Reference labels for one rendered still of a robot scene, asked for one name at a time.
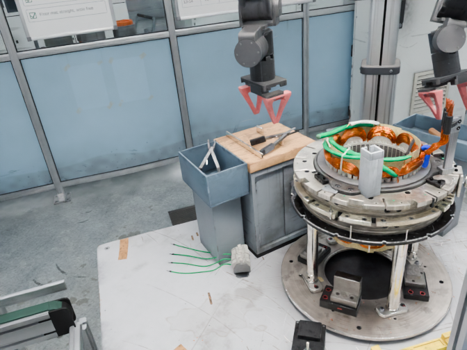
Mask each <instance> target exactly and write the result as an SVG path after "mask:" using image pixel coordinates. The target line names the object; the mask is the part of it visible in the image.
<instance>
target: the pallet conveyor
mask: <svg viewBox="0 0 467 350"><path fill-rule="evenodd" d="M63 290H67V285H66V283H65V280H64V279H63V280H61V281H56V282H53V283H49V284H46V285H41V286H38V287H34V288H31V289H27V290H23V291H20V292H16V293H12V294H8V295H5V296H2V297H0V308H3V307H6V306H10V305H13V304H16V303H21V302H23V301H28V300H31V299H35V298H38V297H43V296H46V295H48V294H53V293H56V292H60V291H63ZM66 334H69V350H98V348H97V345H96V343H95V339H94V338H93V335H92V332H91V330H90V326H89V324H88V321H87V319H86V317H83V318H80V319H79V322H77V320H76V315H75V312H74V309H73V307H72V304H71V302H70V300H69V299H68V298H67V297H63V298H61V299H57V300H53V301H48V302H45V303H41V304H38V305H35V306H31V307H28V308H23V309H20V310H16V311H13V312H9V313H6V314H3V315H0V350H15V349H19V348H22V347H26V346H28V345H31V344H35V343H38V342H42V341H45V340H50V339H52V338H56V337H59V336H62V335H66Z"/></svg>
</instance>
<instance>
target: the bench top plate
mask: <svg viewBox="0 0 467 350"><path fill-rule="evenodd" d="M430 242H440V243H430ZM171 243H172V244H171ZM293 243H294V242H293ZM293 243H290V244H288V245H286V246H284V247H282V248H280V249H277V250H275V251H273V252H271V253H268V254H266V255H264V256H261V257H260V258H257V257H256V256H255V255H254V254H253V253H252V252H251V251H250V250H249V259H250V265H251V272H249V276H248V277H247V278H238V277H236V273H234V271H233V269H232V263H231V261H229V262H226V263H229V264H231V265H223V266H221V267H220V268H218V269H217V270H215V271H212V272H202V271H208V270H213V269H216V268H217V267H219V266H220V265H219V264H218V263H216V261H215V259H214V258H213V259H201V258H212V255H211V254H210V253H204V252H201V251H207V250H206V248H205V247H204V246H203V244H202V243H201V241H200V236H199V228H198V223H197V220H194V221H191V222H186V223H183V224H178V225H175V226H170V227H167V228H162V229H159V230H156V231H151V232H148V233H143V234H140V235H135V236H132V237H129V247H128V254H127V259H124V260H118V256H119V251H120V240H116V241H113V242H109V243H105V244H102V245H99V246H98V247H97V266H98V280H99V307H100V321H101V347H102V350H174V349H175V348H176V347H178V346H179V345H180V344H182V345H183V346H184V347H185V348H186V349H187V350H291V347H292V343H293V334H294V330H295V322H296V321H299V320H306V321H312V320H311V319H309V318H308V317H307V316H306V315H304V314H303V313H302V312H301V311H300V310H299V309H298V308H297V307H296V306H295V305H294V304H293V302H292V301H291V300H290V298H289V297H288V295H287V294H286V291H285V289H284V286H283V283H282V279H281V265H282V262H283V259H284V256H285V254H286V252H287V250H288V249H289V248H290V247H291V245H292V244H293ZM419 243H421V244H422V245H423V246H425V247H426V248H428V249H429V250H430V251H431V252H432V253H433V254H434V255H435V256H436V257H437V258H438V259H439V260H440V261H441V262H442V263H443V265H444V267H445V268H446V269H447V271H448V273H449V275H450V279H451V281H452V301H451V304H450V308H449V310H448V312H447V313H446V315H445V317H444V318H443V319H442V320H441V321H440V322H439V323H438V324H437V325H436V326H434V327H433V328H431V329H429V330H428V331H425V332H424V333H421V334H420V335H416V336H413V337H409V338H406V339H402V340H392V341H372V340H361V339H357V338H353V337H348V336H345V335H341V334H339V333H335V332H333V331H330V330H329V329H327V328H326V339H325V346H326V348H327V350H358V349H359V350H370V348H371V347H373V346H376V345H379V347H380V348H381V350H400V349H404V348H407V347H411V346H413V345H416V344H420V343H423V342H427V341H430V340H434V339H436V338H441V334H442V333H445V332H448V331H451V329H452V324H453V321H454V316H455V313H456V309H457V304H458V301H459V296H460V293H461V288H462V284H463V281H464V276H465V273H466V268H467V211H461V212H460V215H459V221H458V224H457V225H456V226H455V227H454V228H453V229H452V230H451V231H449V232H448V233H447V234H445V235H444V236H443V237H441V236H440V235H436V236H434V237H429V238H428V239H427V240H423V241H421V242H419ZM441 243H442V244H441ZM173 244H177V245H180V246H183V247H188V248H191V249H187V248H183V247H178V246H176V245H173ZM441 245H442V246H441ZM192 249H196V250H200V251H195V250H192ZM170 253H175V254H184V255H189V256H180V255H172V254H170ZM190 256H196V257H200V258H194V257H190ZM170 262H174V263H170ZM176 263H189V264H193V265H186V264H176ZM213 263H216V264H214V265H211V264H213ZM194 265H202V266H204V265H211V266H208V267H198V266H194ZM167 270H168V271H167ZM458 270H459V271H460V272H461V273H462V274H463V275H462V274H461V273H460V272H459V271H458ZM169 271H173V272H169ZM174 272H183V273H188V272H201V273H196V274H178V273H174ZM312 322H313V321H312ZM284 336H285V337H286V338H287V339H288V340H289V341H290V342H289V341H288V340H287V339H286V338H285V337H284ZM356 347H357V348H358V349H357V348H356ZM326 348H325V350H326Z"/></svg>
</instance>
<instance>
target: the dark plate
mask: <svg viewBox="0 0 467 350"><path fill-rule="evenodd" d="M391 263H392V262H391V261H390V260H389V259H388V258H385V257H383V256H381V255H379V254H376V253H367V252H366V251H357V250H354V251H343V252H340V253H337V254H336V255H334V256H332V257H331V258H330V259H329V260H328V261H327V263H326V265H325V276H326V277H327V280H328V281H329V282H330V284H331V285H332V286H334V274H335V273H336V270H337V271H340V272H345V273H347V274H353V275H356V276H361V277H362V284H361V295H362V296H361V299H367V300H372V299H382V298H384V297H387V294H388V284H389V278H390V273H391Z"/></svg>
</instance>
